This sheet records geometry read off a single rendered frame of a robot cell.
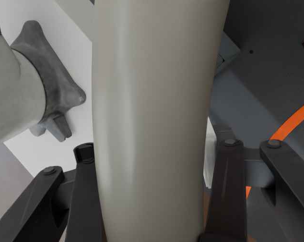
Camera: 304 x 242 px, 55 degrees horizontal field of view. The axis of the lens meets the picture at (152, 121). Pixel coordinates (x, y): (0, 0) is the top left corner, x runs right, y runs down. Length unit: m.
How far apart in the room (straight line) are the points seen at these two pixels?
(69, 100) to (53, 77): 0.05
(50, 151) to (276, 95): 0.99
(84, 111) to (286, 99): 0.98
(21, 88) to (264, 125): 1.11
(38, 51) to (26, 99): 0.11
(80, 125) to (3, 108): 0.17
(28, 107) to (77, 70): 0.11
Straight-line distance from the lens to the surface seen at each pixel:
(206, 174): 0.16
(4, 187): 2.61
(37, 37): 0.60
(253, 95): 1.37
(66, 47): 0.57
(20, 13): 0.64
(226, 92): 1.39
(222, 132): 0.17
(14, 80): 0.51
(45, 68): 0.57
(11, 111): 0.50
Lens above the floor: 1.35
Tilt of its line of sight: 60 degrees down
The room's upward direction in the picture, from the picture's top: 124 degrees counter-clockwise
